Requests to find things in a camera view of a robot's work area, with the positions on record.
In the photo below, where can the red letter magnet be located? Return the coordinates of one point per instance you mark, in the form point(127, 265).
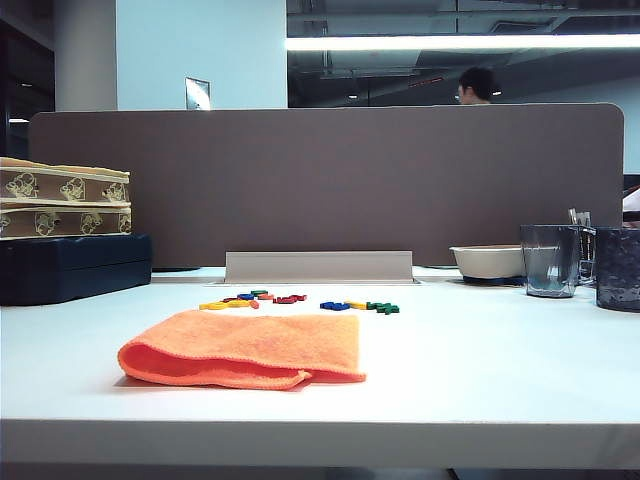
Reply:
point(290, 299)
point(234, 299)

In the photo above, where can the yellow letter magnet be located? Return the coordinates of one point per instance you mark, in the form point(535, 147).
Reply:
point(227, 302)
point(357, 304)
point(209, 305)

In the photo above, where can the orange microfibre cloth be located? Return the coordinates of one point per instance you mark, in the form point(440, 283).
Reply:
point(250, 345)

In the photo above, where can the brown desk divider panel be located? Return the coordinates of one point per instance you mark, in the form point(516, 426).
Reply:
point(325, 185)

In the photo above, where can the beige oval bowl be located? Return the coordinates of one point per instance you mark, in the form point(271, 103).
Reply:
point(485, 262)

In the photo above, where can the red led sign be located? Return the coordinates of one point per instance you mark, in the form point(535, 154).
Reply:
point(426, 82)

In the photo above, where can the person with black hair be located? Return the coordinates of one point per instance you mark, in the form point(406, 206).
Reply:
point(477, 85)

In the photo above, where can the clear glass pitcher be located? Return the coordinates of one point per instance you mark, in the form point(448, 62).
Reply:
point(547, 260)

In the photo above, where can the long ceiling light strip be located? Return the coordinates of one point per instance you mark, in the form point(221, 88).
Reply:
point(450, 42)

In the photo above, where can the dark navy plastic case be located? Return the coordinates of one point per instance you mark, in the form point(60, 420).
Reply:
point(75, 270)

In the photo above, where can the yellow patterned flat box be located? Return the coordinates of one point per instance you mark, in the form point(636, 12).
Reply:
point(65, 220)
point(65, 185)

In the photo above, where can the white pens bundle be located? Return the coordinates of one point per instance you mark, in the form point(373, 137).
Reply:
point(580, 217)

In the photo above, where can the dark filled measuring cup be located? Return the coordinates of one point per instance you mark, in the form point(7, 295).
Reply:
point(620, 270)

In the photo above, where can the white round pillar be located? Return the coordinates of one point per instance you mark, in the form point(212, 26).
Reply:
point(85, 50)

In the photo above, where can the silver wall plaque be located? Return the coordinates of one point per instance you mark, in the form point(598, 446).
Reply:
point(197, 94)

